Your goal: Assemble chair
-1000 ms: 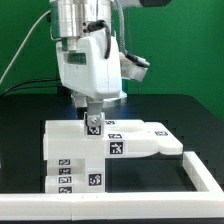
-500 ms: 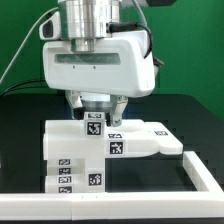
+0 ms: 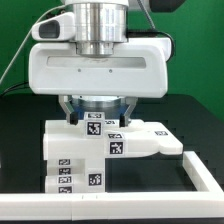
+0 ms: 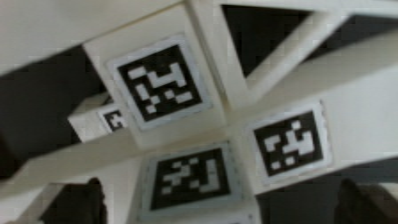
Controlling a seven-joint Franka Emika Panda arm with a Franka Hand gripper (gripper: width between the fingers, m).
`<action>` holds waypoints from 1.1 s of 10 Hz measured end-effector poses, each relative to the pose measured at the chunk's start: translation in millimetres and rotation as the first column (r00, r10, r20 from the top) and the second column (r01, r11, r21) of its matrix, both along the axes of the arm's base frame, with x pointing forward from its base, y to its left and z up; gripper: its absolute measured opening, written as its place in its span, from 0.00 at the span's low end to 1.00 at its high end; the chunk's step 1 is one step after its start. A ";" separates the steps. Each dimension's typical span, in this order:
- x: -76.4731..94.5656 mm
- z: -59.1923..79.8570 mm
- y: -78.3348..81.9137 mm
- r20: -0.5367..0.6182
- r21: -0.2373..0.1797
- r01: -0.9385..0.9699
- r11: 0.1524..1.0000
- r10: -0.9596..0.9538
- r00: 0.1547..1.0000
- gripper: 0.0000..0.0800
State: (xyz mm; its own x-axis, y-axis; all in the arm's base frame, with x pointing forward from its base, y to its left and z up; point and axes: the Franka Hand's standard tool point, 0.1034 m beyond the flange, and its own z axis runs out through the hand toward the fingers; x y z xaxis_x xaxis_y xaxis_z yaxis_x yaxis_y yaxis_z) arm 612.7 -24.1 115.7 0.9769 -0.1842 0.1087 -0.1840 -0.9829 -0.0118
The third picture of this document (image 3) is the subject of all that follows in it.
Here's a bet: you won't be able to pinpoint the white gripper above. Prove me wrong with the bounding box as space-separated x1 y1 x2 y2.
29 38 171 127

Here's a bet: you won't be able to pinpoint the white chair back frame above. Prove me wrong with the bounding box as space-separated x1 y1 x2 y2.
43 119 183 160

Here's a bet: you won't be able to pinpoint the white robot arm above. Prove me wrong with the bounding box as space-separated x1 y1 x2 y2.
29 0 186 127

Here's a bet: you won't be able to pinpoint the black cables on table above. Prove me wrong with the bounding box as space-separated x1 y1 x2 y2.
0 83 31 98

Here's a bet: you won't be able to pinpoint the white camera cable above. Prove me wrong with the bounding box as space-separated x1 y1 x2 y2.
0 9 64 84

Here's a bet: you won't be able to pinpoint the white U-shaped obstacle frame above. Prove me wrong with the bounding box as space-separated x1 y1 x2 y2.
0 151 224 221

